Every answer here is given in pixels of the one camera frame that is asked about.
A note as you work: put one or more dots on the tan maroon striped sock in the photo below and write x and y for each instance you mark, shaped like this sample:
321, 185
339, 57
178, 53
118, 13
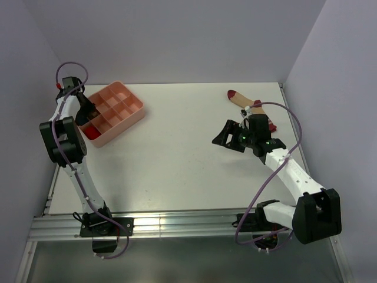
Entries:
241, 101

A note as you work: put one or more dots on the tan argyle sock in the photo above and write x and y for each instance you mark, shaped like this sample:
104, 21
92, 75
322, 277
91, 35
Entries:
93, 114

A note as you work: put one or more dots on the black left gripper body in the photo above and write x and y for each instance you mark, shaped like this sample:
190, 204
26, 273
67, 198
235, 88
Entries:
88, 106

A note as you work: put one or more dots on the dark teal rolled sock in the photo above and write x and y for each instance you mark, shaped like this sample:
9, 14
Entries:
81, 119

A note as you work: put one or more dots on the red rolled sock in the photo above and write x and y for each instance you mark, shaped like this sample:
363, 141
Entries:
91, 132

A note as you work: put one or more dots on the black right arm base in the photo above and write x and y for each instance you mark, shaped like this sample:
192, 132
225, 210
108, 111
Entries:
251, 225

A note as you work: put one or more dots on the pink compartment organizer tray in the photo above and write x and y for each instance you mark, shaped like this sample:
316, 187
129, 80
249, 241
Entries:
119, 109

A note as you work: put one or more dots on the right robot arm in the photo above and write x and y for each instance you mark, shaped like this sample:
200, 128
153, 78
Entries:
316, 214

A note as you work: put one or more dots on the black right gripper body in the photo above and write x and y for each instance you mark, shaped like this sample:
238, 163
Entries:
241, 137

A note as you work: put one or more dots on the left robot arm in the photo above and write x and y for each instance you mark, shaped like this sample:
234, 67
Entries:
66, 146

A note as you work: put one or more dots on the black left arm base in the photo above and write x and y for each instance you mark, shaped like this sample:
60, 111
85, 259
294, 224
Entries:
105, 234

